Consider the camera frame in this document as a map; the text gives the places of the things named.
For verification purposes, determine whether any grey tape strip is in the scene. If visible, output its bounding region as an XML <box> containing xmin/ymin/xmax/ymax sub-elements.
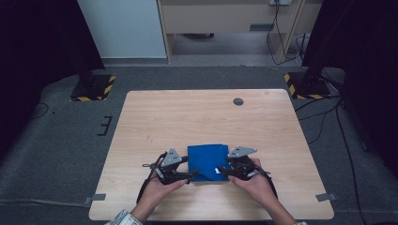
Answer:
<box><xmin>314</xmin><ymin>192</ymin><xmax>338</xmax><ymax>203</ymax></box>
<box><xmin>84</xmin><ymin>193</ymin><xmax>107</xmax><ymax>205</ymax></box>

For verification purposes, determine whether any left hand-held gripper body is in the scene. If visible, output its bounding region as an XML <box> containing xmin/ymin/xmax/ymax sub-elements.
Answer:
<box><xmin>155</xmin><ymin>147</ymin><xmax>182</xmax><ymax>186</ymax></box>

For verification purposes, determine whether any thin black floor cable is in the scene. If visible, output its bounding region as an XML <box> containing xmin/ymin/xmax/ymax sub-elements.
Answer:
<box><xmin>31</xmin><ymin>102</ymin><xmax>50</xmax><ymax>120</ymax></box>

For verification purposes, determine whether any left hand-held gripper cable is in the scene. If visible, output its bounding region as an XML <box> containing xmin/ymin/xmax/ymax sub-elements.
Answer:
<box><xmin>136</xmin><ymin>152</ymin><xmax>168</xmax><ymax>204</ymax></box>

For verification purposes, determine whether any hand-held gripper cable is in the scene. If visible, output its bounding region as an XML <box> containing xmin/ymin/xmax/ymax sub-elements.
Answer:
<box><xmin>256</xmin><ymin>167</ymin><xmax>279</xmax><ymax>200</ymax></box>
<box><xmin>136</xmin><ymin>152</ymin><xmax>168</xmax><ymax>204</ymax></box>

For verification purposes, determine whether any long black floor cable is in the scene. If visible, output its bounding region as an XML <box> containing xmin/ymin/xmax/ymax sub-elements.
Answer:
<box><xmin>334</xmin><ymin>102</ymin><xmax>365</xmax><ymax>225</ymax></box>

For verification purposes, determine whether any light wooden desk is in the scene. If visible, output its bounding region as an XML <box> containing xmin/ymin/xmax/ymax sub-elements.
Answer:
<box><xmin>156</xmin><ymin>0</ymin><xmax>325</xmax><ymax>65</ymax></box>

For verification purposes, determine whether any black yellow-striped stand base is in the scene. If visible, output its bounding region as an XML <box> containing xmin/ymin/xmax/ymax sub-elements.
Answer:
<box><xmin>283</xmin><ymin>71</ymin><xmax>332</xmax><ymax>100</ymax></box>
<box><xmin>69</xmin><ymin>74</ymin><xmax>116</xmax><ymax>102</ymax></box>

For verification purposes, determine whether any grey floor cable cover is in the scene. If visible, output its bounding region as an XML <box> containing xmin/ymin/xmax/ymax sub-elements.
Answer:
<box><xmin>0</xmin><ymin>200</ymin><xmax>92</xmax><ymax>209</ymax></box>

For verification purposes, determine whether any white cabinet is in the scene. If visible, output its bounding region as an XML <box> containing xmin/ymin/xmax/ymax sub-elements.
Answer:
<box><xmin>76</xmin><ymin>0</ymin><xmax>167</xmax><ymax>59</ymax></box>

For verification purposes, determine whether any blue cloth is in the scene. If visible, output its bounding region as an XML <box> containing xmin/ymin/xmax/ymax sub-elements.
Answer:
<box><xmin>187</xmin><ymin>143</ymin><xmax>232</xmax><ymax>183</ymax></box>

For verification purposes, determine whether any black cable from power strip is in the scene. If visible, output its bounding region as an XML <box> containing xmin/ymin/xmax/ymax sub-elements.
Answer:
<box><xmin>266</xmin><ymin>3</ymin><xmax>303</xmax><ymax>66</ymax></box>

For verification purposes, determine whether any right hand-held gripper cable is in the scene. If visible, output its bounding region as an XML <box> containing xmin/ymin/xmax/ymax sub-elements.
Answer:
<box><xmin>256</xmin><ymin>167</ymin><xmax>279</xmax><ymax>200</ymax></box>

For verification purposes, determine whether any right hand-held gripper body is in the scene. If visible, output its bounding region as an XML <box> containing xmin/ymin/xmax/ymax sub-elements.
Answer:
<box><xmin>227</xmin><ymin>145</ymin><xmax>260</xmax><ymax>181</ymax></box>

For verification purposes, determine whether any person's right hand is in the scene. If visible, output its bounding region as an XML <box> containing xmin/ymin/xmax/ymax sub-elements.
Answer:
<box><xmin>227</xmin><ymin>158</ymin><xmax>280</xmax><ymax>211</ymax></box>

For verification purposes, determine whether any black curtain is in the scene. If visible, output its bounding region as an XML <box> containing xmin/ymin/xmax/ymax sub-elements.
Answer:
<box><xmin>0</xmin><ymin>0</ymin><xmax>106</xmax><ymax>158</ymax></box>
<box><xmin>301</xmin><ymin>0</ymin><xmax>398</xmax><ymax>179</ymax></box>

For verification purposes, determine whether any person's left hand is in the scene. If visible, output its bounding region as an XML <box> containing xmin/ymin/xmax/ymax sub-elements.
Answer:
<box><xmin>130</xmin><ymin>179</ymin><xmax>189</xmax><ymax>221</ymax></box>

